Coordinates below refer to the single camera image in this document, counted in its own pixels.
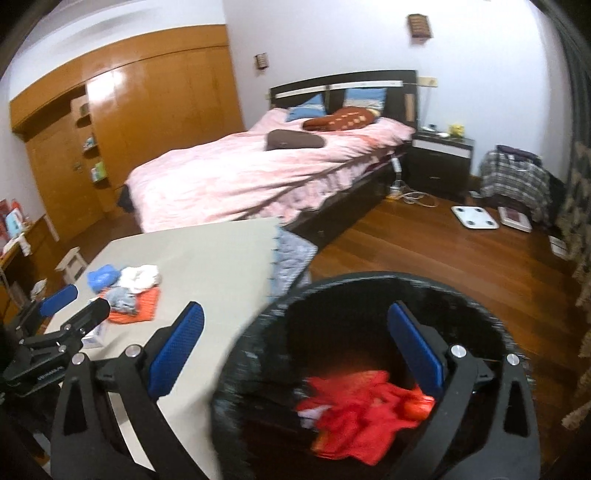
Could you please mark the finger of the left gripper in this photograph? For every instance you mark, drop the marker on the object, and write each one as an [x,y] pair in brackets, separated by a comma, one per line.
[78,318]
[35,312]

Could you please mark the black bedside cabinet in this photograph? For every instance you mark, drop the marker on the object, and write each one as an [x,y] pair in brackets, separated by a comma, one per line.
[439,166]

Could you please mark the small white wooden stool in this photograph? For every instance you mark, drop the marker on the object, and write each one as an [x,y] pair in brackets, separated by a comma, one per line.
[71,266]

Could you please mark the blue white kettle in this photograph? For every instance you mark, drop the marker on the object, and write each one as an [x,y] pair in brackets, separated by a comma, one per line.
[15,223]

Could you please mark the wall lamp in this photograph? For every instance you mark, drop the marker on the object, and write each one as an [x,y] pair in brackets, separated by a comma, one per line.
[419,27]
[262,61]

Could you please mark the wooden side desk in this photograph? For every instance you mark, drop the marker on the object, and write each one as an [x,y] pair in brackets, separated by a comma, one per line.
[20,272]

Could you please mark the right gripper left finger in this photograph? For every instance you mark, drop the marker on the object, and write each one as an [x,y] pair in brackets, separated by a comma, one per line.
[87,442]

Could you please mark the left wall lamp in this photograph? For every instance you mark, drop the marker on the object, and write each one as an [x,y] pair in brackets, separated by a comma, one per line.
[262,61]

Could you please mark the grey cloth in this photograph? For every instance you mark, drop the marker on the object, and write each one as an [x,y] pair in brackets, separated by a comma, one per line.
[121,300]

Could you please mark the bed with pink cover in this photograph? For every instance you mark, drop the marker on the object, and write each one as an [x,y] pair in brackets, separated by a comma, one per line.
[317,193]

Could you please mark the white cloth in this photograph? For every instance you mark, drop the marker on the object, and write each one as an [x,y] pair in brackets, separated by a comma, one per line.
[139,279]

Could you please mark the left blue pillow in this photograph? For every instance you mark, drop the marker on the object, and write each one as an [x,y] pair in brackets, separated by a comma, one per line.
[312,108]

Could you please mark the white blue carton box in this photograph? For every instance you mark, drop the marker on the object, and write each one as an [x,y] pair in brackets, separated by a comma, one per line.
[95,339]

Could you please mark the black lined trash bin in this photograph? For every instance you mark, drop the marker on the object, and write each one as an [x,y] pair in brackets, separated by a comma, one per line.
[332,328]

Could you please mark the brown cushion on bed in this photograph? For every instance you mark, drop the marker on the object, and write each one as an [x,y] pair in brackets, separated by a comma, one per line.
[282,139]

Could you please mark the orange foam net sheet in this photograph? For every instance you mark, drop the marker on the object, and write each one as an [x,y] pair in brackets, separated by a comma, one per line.
[146,306]

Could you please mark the red fabric garment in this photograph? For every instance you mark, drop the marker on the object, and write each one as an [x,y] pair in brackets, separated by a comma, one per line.
[356,416]

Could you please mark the wooden wardrobe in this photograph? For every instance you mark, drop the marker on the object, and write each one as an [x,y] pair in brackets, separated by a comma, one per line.
[88,123]

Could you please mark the grey quilted mat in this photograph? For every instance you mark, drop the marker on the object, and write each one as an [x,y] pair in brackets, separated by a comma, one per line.
[291,263]

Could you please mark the blue plastic bag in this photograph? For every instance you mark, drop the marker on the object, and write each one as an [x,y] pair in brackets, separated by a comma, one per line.
[102,278]

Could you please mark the blue pillow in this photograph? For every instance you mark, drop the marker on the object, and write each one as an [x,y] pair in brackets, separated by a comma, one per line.
[312,108]
[367,98]

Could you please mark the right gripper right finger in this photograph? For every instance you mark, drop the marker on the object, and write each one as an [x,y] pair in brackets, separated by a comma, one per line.
[483,424]

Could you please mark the brown dotted pillow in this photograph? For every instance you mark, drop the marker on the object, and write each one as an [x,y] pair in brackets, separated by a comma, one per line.
[346,118]

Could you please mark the yellow plush toy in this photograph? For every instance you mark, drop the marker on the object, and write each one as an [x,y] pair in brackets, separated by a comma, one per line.
[457,130]

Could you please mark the dark green patterned curtain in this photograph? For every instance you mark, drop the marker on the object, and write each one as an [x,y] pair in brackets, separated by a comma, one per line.
[574,216]

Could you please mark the right blue pillow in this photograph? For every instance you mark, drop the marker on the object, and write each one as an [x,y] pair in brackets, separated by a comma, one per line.
[367,98]

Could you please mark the red plastic bag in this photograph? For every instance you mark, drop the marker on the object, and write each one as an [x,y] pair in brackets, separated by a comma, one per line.
[417,406]

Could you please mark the wall power socket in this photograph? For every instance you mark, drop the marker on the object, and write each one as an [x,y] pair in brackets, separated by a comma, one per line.
[427,82]

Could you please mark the beige table cover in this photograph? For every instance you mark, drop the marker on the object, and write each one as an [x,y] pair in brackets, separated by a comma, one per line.
[226,269]

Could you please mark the right wall lamp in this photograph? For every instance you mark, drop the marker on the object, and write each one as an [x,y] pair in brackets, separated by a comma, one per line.
[419,27]

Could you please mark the white bathroom scale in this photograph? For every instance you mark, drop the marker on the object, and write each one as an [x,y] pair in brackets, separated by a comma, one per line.
[474,217]

